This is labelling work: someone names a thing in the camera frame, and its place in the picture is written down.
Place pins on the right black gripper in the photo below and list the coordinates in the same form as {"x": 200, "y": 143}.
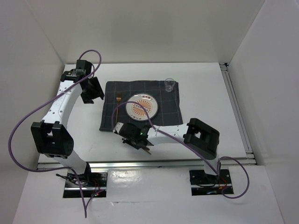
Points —
{"x": 128, "y": 141}

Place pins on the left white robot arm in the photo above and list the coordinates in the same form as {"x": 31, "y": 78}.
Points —
{"x": 50, "y": 134}

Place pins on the copper knife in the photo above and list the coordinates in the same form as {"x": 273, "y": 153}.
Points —
{"x": 147, "y": 150}

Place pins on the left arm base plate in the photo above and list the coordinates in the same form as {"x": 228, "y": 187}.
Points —
{"x": 95, "y": 186}

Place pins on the right aluminium rail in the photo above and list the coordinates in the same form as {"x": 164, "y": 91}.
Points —
{"x": 236, "y": 108}

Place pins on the clear plastic cup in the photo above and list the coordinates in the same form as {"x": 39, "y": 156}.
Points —
{"x": 169, "y": 84}

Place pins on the patterned glass plate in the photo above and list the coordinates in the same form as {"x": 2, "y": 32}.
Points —
{"x": 137, "y": 102}

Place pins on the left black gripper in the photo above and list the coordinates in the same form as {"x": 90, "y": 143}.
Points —
{"x": 97, "y": 92}

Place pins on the aluminium rail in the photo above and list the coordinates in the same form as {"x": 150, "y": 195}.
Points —
{"x": 152, "y": 164}
{"x": 236, "y": 108}

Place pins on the front aluminium rail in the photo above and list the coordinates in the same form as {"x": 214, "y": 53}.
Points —
{"x": 152, "y": 164}

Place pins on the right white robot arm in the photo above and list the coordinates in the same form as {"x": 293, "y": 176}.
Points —
{"x": 199, "y": 137}

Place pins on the dark grey checked cloth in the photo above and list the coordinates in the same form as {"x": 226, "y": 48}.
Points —
{"x": 168, "y": 113}

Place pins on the copper fork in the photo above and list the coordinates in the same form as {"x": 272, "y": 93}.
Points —
{"x": 118, "y": 99}

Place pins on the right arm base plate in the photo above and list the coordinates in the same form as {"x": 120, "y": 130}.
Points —
{"x": 206, "y": 185}

